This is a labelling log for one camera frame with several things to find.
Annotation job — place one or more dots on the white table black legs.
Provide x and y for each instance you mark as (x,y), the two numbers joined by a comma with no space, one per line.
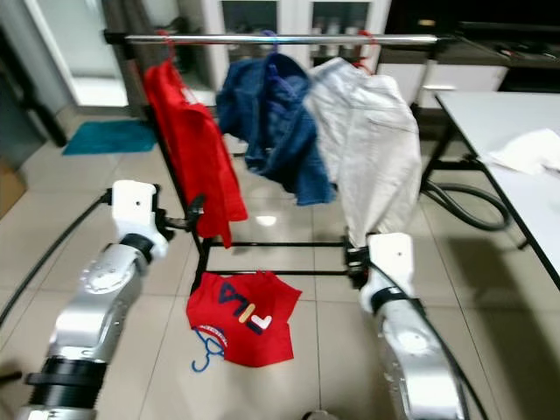
(490,114)

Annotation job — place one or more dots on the white glass door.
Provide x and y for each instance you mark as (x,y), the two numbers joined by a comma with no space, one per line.
(70,44)

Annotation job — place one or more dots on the small printed cardboard box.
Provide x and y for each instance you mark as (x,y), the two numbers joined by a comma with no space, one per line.
(10,192)

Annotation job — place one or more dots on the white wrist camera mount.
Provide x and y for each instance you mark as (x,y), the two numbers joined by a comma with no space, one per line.
(136,206)
(392,258)

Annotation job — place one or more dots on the black desk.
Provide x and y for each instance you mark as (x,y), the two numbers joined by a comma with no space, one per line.
(17,87)

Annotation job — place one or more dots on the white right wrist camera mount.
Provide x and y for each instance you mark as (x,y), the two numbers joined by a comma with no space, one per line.
(392,258)

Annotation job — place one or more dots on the black clothes rack silver rail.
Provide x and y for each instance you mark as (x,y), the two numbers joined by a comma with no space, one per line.
(280,39)

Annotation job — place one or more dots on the teal floor mat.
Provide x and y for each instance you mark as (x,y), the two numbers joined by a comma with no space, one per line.
(109,138)

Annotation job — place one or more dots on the blue denim jacket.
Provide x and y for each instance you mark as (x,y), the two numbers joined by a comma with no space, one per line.
(271,131)

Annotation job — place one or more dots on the red printed T-shirt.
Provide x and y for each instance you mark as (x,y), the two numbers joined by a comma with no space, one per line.
(241,319)

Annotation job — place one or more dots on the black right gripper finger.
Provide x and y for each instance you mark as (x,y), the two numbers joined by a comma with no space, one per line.
(357,245)

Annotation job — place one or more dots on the black metal stand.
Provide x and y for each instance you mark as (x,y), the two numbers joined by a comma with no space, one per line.
(10,377)

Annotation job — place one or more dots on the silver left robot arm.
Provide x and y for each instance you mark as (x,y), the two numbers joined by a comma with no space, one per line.
(92,324)

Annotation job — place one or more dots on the blue plastic hanger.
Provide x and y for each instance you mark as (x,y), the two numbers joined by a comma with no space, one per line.
(271,48)
(210,354)

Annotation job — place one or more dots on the beige denim trousers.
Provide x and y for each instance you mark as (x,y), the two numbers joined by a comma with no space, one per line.
(372,149)

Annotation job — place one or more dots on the red shirt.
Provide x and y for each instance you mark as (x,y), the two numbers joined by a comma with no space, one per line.
(192,149)

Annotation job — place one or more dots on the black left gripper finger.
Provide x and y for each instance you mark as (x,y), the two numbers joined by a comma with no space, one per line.
(195,210)

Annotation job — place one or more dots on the white glass-door cabinet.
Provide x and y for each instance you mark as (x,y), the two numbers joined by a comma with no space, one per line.
(245,17)

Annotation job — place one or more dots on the grey curtain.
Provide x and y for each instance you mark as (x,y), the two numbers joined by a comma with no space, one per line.
(140,52)

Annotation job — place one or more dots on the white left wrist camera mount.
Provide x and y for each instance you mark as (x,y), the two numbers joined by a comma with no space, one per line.
(136,206)

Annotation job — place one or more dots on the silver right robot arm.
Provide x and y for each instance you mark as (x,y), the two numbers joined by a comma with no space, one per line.
(416,350)

